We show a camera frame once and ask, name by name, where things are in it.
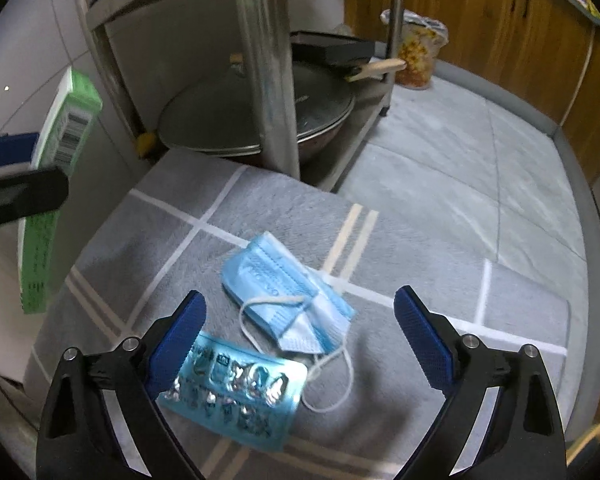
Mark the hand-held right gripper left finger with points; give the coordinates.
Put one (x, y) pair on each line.
(177, 345)

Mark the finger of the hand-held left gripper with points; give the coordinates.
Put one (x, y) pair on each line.
(25, 192)
(12, 149)

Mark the small yellow object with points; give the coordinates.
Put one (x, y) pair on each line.
(144, 145)

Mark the stainless steel rack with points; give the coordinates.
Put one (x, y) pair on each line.
(265, 60)

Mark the green cardboard box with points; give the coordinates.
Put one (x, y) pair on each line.
(75, 105)

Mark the floral patterned bin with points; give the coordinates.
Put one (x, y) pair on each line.
(415, 55)

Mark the wooden kitchen cabinets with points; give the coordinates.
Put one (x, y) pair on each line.
(480, 10)

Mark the blue face mask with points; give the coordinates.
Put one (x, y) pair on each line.
(265, 280)

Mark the grey pan lid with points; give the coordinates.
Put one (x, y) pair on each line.
(220, 110)

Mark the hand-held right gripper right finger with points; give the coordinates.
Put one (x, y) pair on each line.
(422, 340)

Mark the blue blister pack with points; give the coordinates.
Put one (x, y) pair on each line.
(240, 390)

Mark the grey checked mat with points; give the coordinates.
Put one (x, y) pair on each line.
(280, 210)

